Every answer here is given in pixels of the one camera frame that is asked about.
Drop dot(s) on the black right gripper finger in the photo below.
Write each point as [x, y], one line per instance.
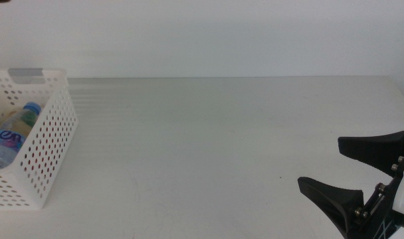
[335, 202]
[374, 149]

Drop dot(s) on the yellow juice bottle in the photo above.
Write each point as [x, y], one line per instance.
[32, 119]

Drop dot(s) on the clear water bottle blue cap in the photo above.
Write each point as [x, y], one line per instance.
[6, 146]

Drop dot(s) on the white perforated plastic basket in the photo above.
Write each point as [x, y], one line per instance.
[56, 73]

